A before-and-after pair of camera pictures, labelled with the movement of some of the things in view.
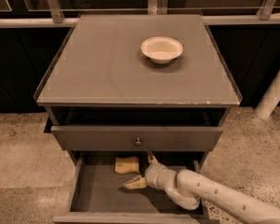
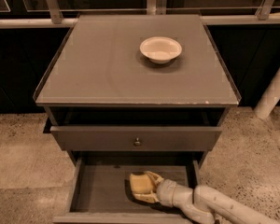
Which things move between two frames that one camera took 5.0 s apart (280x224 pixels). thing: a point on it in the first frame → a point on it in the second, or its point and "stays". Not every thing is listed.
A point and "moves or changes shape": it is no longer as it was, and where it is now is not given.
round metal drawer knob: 138,142 stays
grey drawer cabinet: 101,95 stays
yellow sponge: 126,164 moves or changes shape
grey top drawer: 133,138 stays
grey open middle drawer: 97,194 stays
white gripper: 153,174 → 166,190
